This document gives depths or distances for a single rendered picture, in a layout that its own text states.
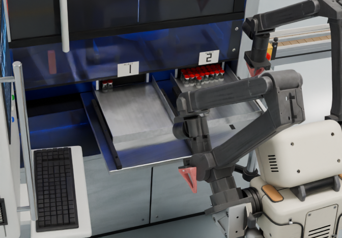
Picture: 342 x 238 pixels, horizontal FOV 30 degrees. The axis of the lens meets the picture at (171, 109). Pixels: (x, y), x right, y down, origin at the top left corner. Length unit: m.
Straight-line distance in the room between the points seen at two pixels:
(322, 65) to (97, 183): 2.24
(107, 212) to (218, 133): 0.80
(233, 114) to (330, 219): 0.87
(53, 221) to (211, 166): 0.68
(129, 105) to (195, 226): 0.96
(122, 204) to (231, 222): 1.34
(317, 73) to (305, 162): 2.82
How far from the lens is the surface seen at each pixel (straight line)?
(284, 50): 2.91
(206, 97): 1.71
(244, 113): 2.56
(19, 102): 1.80
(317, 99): 4.24
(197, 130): 1.78
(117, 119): 2.48
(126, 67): 2.50
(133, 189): 2.95
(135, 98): 2.58
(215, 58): 2.62
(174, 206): 3.12
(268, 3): 5.27
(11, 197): 2.03
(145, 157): 2.32
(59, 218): 2.18
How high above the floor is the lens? 2.44
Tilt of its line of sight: 38 degrees down
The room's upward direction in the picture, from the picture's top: 4 degrees clockwise
